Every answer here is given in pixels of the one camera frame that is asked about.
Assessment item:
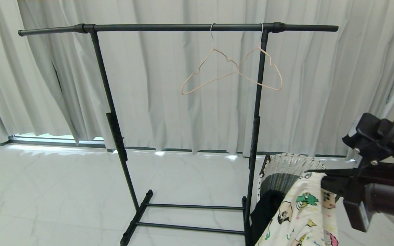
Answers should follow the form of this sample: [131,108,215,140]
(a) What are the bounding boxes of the window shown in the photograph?
[9,133,107,149]

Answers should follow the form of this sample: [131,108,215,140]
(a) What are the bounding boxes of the cream printed garment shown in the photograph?
[254,172,340,246]

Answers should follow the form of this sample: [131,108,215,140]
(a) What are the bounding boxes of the white laundry basket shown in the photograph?
[258,153,327,205]

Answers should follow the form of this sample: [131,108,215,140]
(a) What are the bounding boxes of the black clothes rack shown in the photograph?
[17,22,339,246]

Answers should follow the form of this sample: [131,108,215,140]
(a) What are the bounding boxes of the white curtain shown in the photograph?
[17,0,394,158]
[0,0,81,146]

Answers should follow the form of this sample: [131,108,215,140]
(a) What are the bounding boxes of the black garment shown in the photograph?
[250,190,285,246]

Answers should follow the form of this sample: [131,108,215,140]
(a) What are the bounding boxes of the pink clothes hanger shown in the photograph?
[181,23,239,95]
[238,23,283,91]

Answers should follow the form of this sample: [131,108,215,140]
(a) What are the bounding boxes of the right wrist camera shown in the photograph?
[342,113,394,188]

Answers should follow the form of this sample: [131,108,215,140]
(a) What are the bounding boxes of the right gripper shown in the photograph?
[305,167,394,233]

